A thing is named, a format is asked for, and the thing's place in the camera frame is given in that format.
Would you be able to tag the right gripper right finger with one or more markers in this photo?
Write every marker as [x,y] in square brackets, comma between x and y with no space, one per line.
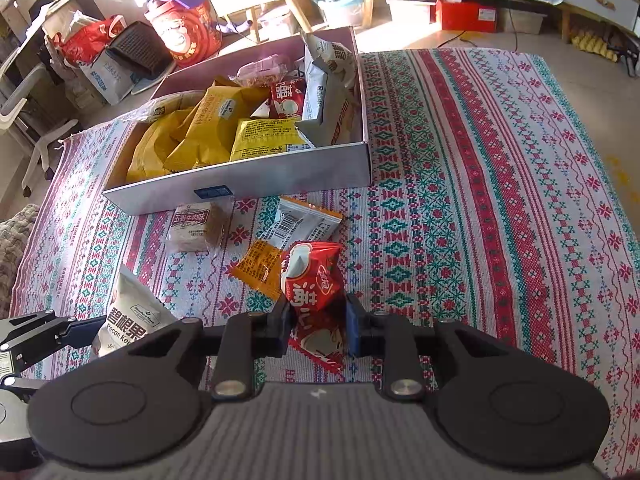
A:
[496,403]

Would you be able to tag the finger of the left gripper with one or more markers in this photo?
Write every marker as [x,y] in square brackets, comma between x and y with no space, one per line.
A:
[20,384]
[30,338]

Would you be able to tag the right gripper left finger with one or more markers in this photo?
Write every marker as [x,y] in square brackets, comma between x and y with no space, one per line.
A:
[143,400]

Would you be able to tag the white pecan kernel bag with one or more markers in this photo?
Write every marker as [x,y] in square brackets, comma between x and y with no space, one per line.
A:
[134,313]

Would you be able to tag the red crinkled snack bag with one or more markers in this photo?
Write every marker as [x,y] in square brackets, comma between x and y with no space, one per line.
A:
[312,282]

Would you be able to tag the large yellow pillow snack bag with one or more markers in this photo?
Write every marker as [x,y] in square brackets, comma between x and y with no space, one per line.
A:
[157,143]

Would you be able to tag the orange white snack packet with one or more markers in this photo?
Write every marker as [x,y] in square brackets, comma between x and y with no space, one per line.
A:
[295,221]

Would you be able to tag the yellow logo snack bag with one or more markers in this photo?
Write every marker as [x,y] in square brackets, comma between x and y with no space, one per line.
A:
[210,136]

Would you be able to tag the yellow snack packet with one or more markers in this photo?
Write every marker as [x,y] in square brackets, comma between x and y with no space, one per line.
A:
[261,137]

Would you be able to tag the small silver snack packet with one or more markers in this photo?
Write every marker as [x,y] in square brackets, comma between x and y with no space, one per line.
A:
[165,105]

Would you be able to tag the small red snack packet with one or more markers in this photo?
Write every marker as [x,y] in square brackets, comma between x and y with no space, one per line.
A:
[287,99]

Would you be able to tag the pink long snack packet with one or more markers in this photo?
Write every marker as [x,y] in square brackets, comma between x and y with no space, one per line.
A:
[263,72]

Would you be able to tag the white nut snack bag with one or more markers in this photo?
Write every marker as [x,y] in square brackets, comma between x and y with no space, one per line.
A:
[330,103]

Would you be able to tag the small brown cake packet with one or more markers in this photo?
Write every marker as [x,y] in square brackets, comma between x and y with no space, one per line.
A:
[195,228]

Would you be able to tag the patterned woven tablecloth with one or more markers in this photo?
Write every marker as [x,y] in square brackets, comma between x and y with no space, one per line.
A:
[488,204]

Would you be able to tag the white office chair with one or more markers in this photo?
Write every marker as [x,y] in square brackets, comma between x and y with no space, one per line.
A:
[19,120]

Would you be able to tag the white paper shopping bag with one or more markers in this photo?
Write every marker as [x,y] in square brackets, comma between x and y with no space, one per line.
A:
[112,80]

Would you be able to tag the red plastic bag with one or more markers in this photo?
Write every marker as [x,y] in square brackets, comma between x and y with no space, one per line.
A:
[89,40]

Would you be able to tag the black space heater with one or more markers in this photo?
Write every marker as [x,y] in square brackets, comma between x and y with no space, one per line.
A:
[140,49]

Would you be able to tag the pink cardboard box tray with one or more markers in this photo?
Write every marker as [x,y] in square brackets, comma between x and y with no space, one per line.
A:
[283,118]

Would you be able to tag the red cartoon bucket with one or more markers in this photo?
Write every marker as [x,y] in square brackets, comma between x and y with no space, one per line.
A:
[190,34]

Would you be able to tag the yellow bottle pack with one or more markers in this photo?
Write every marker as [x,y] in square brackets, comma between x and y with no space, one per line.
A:
[588,41]

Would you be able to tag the red box under console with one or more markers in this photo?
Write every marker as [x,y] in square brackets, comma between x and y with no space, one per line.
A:
[466,17]

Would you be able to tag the clear plastic storage bin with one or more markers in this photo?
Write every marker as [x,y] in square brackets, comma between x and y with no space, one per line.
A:
[342,13]

